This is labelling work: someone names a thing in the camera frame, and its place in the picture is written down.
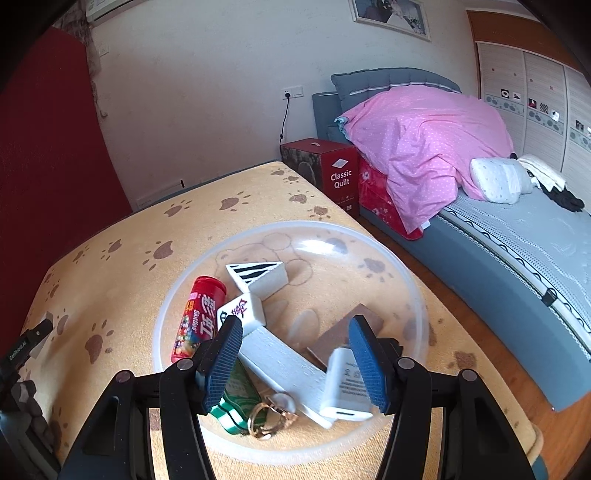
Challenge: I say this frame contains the striped triangular block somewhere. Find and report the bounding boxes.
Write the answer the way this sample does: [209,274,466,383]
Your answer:
[225,260,289,298]

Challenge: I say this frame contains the brown wooden block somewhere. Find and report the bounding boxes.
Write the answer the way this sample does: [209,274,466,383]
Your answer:
[307,302,385,365]

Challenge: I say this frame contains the clear plastic bowl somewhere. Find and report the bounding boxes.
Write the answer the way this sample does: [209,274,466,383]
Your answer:
[152,220,435,466]

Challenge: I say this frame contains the white mahjong tile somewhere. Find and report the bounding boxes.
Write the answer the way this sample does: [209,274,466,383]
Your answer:
[216,293,267,335]

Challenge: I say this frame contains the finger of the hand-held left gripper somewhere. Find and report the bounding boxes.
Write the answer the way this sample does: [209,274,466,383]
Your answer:
[28,312,55,358]

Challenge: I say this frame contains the black clothing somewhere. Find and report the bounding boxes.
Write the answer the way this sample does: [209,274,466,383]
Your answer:
[545,185,585,213]

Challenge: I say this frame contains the white pillow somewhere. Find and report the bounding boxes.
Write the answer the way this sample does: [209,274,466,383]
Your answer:
[470,158,534,204]

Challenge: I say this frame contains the black power cable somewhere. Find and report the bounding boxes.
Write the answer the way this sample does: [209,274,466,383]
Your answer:
[278,95,291,144]

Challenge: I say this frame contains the white power adapter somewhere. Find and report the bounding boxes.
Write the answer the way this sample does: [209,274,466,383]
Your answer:
[320,347,374,421]

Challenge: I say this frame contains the red floral cloth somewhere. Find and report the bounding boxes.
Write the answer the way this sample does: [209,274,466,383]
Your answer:
[359,157,426,241]

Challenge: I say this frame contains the white clothing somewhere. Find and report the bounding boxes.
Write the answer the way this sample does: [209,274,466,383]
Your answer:
[517,154,566,190]

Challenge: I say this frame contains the white air conditioner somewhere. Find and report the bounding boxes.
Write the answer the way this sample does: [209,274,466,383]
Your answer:
[85,0,139,21]

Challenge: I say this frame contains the wardrobe with sliding doors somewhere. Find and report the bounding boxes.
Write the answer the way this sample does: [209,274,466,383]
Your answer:
[466,9,591,204]

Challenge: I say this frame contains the green tin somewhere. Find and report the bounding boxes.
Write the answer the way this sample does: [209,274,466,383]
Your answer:
[210,357,259,437]

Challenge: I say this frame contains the framed wall picture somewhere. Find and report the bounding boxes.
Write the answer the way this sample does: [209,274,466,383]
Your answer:
[349,0,431,42]

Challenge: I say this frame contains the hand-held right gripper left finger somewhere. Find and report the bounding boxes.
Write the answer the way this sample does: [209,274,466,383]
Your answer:
[69,316,244,480]

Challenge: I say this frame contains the yellow paw print blanket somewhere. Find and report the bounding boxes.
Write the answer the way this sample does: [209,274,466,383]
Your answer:
[21,161,546,480]

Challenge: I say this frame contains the grey bed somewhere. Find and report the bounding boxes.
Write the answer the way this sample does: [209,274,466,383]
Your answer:
[312,90,591,411]

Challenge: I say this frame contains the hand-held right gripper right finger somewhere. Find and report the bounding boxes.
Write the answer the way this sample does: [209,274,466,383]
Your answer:
[348,315,536,480]

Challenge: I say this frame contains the pink blanket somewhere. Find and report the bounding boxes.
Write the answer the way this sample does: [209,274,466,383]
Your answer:
[335,85,515,234]

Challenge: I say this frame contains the red curtain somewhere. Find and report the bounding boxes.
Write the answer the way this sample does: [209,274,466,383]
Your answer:
[0,25,132,356]

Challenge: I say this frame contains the red quilt box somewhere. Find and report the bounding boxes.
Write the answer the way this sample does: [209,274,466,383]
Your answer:
[280,137,361,219]

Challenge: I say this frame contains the long white block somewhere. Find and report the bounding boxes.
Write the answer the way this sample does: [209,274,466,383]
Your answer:
[238,325,333,430]

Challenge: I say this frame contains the red candy tube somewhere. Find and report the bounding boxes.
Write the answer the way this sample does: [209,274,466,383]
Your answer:
[171,276,227,364]

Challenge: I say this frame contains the gold ring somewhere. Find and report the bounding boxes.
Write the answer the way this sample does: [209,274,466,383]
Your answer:
[248,392,298,439]

